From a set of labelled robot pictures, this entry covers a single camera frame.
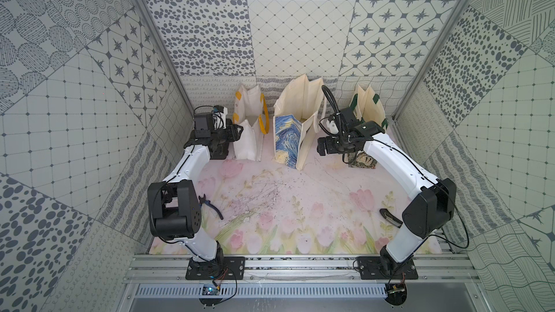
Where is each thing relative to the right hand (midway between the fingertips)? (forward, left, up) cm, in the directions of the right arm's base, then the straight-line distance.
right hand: (330, 150), depth 84 cm
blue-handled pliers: (-15, +52, -16) cm, 57 cm away
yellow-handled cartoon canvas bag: (+32, +38, -9) cm, 50 cm away
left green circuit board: (-44, +43, -20) cm, 65 cm away
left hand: (+9, +36, +3) cm, 37 cm away
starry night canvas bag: (+36, +10, -10) cm, 38 cm away
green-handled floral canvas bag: (+34, -24, -7) cm, 42 cm away
